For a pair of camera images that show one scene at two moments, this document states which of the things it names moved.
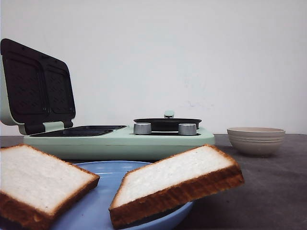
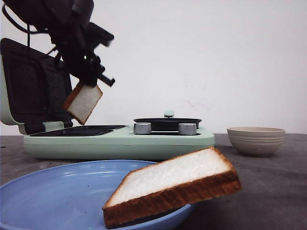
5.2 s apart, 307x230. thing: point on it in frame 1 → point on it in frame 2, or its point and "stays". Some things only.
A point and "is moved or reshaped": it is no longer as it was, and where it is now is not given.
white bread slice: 154,186 is moved or reshaped
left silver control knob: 142,128 stays
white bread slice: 35,188 → 82,101
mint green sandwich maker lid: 36,88 stays
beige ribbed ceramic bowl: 256,140 stays
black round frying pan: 169,123 stays
